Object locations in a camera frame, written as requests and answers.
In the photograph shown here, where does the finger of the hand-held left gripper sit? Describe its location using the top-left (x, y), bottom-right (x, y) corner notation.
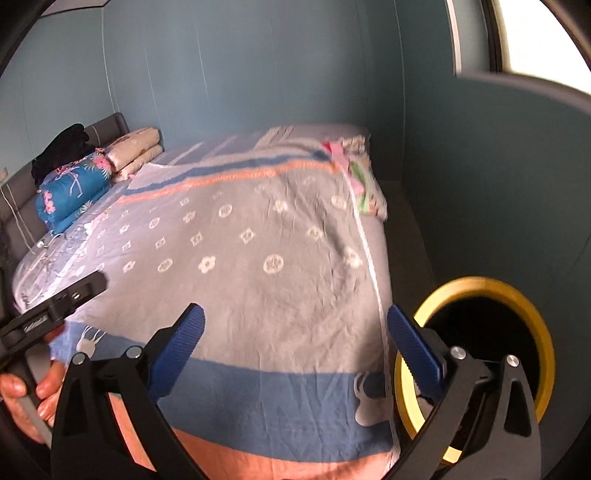
top-left (0, 271), bottom-right (107, 354)

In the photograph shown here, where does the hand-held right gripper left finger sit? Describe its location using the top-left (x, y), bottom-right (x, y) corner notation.
top-left (51, 303), bottom-right (206, 480)

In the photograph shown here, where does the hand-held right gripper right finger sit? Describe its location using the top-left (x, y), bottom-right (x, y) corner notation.
top-left (387, 305), bottom-right (541, 480)

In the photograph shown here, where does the yellow rimmed trash bin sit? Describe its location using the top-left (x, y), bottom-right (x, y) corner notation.
top-left (392, 277), bottom-right (556, 467)

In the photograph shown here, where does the person's left hand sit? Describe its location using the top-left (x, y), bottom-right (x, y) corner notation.
top-left (0, 325), bottom-right (66, 444)

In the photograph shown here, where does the pale patterned bedsheet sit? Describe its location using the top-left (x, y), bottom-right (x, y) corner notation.
top-left (13, 122), bottom-right (372, 319)

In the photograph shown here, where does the blue floral folded quilt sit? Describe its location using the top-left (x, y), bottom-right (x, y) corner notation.
top-left (36, 154), bottom-right (114, 234)

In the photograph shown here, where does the black clothing pile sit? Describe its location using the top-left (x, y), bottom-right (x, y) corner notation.
top-left (31, 124), bottom-right (92, 186)

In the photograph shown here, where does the beige folded quilt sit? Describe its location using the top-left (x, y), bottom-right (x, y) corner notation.
top-left (106, 127), bottom-right (165, 182)

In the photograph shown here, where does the grey upholstered headboard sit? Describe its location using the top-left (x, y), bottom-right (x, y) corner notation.
top-left (0, 112), bottom-right (129, 259)

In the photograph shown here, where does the pink floral cloth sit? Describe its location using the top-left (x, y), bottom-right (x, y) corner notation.
top-left (318, 134), bottom-right (389, 223)

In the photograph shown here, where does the window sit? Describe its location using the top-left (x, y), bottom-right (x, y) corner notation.
top-left (445, 0), bottom-right (591, 108)

